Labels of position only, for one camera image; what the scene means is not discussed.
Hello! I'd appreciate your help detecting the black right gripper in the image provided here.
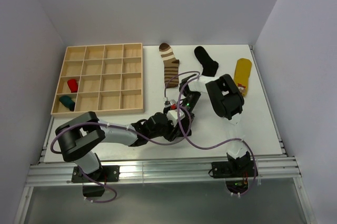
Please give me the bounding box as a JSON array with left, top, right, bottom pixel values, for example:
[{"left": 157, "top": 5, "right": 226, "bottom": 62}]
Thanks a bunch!
[{"left": 179, "top": 91, "right": 202, "bottom": 134}]

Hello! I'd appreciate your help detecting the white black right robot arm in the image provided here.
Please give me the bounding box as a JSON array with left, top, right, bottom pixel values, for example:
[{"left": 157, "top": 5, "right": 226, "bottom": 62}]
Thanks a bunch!
[{"left": 178, "top": 74, "right": 257, "bottom": 177}]

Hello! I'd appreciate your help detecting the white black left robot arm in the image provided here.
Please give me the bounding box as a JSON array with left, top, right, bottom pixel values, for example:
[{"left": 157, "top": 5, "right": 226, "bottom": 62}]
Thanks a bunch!
[{"left": 51, "top": 110, "right": 194, "bottom": 181}]

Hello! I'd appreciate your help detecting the brown striped sock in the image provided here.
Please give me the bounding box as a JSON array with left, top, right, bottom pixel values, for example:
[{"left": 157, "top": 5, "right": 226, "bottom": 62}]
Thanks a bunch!
[{"left": 158, "top": 43, "right": 180, "bottom": 88}]

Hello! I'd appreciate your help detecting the black sock with white stripes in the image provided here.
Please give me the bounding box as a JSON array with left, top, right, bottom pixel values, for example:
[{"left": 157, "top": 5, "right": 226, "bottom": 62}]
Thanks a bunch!
[{"left": 194, "top": 46, "right": 219, "bottom": 77}]

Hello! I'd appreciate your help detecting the yellow sock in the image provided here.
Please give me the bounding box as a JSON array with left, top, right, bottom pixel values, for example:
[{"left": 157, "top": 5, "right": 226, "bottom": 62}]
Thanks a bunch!
[{"left": 234, "top": 58, "right": 252, "bottom": 96}]

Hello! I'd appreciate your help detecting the wooden compartment tray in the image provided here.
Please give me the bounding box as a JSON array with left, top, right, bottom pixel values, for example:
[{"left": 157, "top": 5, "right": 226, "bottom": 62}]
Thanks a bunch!
[{"left": 51, "top": 43, "right": 144, "bottom": 118}]

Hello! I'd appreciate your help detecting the red rolled sock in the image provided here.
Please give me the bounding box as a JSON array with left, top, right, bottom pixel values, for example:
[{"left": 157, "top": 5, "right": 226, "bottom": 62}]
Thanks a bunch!
[{"left": 67, "top": 79, "right": 78, "bottom": 93}]

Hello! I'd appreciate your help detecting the green rolled sock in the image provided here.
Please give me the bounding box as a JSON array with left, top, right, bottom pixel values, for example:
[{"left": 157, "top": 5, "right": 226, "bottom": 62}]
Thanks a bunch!
[{"left": 58, "top": 95, "right": 75, "bottom": 111}]

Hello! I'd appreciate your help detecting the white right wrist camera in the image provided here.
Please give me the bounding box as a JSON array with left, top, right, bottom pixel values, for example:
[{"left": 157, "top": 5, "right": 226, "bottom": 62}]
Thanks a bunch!
[{"left": 163, "top": 98, "right": 185, "bottom": 126}]

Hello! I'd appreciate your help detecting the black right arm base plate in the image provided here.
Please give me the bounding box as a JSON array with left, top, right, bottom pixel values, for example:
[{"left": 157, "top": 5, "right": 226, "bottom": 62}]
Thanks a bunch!
[{"left": 211, "top": 160, "right": 259, "bottom": 179}]

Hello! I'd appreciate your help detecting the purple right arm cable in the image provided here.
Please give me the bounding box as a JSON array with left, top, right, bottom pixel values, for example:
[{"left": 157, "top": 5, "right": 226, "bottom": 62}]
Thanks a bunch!
[{"left": 164, "top": 71, "right": 259, "bottom": 198}]

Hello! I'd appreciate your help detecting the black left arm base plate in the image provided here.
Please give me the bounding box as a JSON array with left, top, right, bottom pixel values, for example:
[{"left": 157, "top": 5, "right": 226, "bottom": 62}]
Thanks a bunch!
[{"left": 71, "top": 165, "right": 120, "bottom": 183}]

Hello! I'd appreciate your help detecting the aluminium frame rail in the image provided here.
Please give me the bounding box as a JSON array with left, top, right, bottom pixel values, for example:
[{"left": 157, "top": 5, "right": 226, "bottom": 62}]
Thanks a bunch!
[{"left": 25, "top": 156, "right": 302, "bottom": 187}]

